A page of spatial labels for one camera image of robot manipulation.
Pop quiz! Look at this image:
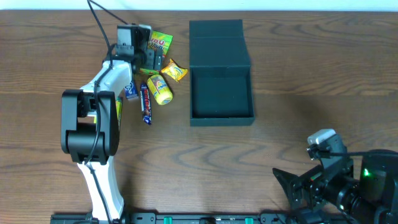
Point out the black gift box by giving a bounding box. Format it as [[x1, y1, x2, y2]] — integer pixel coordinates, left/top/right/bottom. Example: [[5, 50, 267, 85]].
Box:
[[189, 19, 255, 126]]

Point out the yellow Mentos bottle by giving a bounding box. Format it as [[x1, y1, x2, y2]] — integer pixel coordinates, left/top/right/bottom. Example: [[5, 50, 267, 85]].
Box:
[[147, 75, 173, 105]]

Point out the green Pretz snack box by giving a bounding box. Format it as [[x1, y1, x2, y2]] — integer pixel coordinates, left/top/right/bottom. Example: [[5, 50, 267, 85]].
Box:
[[93, 96, 123, 132]]

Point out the green Haribo gummy bag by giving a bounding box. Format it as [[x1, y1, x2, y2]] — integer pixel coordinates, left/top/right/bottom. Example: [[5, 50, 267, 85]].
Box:
[[139, 31, 173, 75]]

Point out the black mounting rail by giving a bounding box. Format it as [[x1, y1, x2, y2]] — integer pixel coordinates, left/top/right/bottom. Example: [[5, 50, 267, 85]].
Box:
[[49, 212, 364, 224]]

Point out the dark blue chocolate bar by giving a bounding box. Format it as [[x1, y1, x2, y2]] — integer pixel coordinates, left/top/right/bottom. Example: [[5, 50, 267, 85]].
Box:
[[140, 82, 152, 125]]

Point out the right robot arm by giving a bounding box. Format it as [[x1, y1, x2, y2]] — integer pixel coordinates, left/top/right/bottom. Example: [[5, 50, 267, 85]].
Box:
[[272, 134, 397, 223]]

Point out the blue Eclipse mint tin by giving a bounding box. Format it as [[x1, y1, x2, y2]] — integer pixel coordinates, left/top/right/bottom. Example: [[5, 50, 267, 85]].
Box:
[[124, 80, 138, 100]]

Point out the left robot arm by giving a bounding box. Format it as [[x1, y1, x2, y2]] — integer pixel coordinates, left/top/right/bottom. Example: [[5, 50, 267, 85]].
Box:
[[50, 24, 162, 223]]

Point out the small orange candy packet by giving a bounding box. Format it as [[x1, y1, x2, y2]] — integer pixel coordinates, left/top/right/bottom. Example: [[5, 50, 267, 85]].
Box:
[[160, 58, 188, 82]]

